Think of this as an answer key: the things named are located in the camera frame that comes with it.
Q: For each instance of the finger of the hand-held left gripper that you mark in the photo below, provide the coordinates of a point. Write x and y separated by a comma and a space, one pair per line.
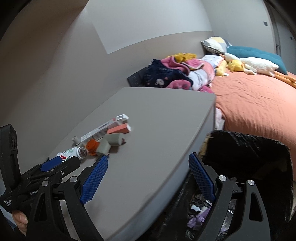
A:
69, 164
51, 163

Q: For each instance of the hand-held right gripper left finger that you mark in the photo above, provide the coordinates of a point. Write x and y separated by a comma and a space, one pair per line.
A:
94, 180

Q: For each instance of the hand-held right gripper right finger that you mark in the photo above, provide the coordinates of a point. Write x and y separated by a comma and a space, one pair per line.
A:
201, 178

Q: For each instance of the white plastic drink bottle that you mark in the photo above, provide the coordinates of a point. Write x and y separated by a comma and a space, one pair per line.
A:
69, 153

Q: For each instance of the small white plastic cap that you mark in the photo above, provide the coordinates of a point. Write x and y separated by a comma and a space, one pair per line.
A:
76, 139

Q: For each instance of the orange bottle cap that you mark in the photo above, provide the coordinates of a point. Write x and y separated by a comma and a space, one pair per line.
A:
92, 147

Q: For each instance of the purple plastic bag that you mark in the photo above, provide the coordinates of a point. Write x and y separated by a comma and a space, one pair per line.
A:
196, 220

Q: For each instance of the grey pipe elbow fitting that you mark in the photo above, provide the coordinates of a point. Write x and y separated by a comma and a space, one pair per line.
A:
114, 139

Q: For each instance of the black-lined trash bin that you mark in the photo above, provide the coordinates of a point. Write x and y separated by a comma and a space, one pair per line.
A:
245, 162

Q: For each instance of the long white cardboard box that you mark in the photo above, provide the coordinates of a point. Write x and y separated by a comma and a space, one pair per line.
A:
101, 129

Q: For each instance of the salmon pink small box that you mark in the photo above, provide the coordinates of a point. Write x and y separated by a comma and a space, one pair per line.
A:
118, 129

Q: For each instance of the person's left hand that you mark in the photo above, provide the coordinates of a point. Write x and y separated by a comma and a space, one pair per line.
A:
19, 220

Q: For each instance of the pale pink garment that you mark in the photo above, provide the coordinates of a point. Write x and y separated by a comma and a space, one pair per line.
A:
219, 119

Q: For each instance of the bed with orange sheet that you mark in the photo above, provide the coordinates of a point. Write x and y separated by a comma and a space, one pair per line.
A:
254, 104

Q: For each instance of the yellow dotted pillow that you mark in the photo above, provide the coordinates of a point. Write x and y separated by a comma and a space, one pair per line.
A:
220, 68

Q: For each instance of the navy printed garment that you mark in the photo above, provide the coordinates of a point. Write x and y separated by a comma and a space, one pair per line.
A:
161, 71

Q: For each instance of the pink fleece blanket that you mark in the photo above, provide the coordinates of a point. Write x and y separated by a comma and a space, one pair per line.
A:
180, 64

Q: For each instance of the yellow duck plush toy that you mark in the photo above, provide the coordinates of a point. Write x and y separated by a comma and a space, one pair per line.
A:
235, 65

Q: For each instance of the pale dotted pillow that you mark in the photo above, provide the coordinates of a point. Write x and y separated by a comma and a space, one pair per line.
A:
212, 59

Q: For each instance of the mustard yellow garment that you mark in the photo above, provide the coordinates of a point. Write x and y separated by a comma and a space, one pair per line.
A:
183, 56

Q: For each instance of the white goose plush toy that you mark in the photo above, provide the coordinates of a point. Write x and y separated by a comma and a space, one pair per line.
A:
256, 63

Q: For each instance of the checkered patchwork pillow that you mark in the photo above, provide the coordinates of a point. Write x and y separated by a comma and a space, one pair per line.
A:
216, 45

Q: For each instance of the teal long pillow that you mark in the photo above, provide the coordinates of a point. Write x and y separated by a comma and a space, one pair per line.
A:
256, 55

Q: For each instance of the grey room door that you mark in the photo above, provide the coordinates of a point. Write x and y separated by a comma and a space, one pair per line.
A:
288, 46

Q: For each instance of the black wall socket panel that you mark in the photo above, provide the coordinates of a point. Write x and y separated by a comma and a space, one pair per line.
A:
136, 78

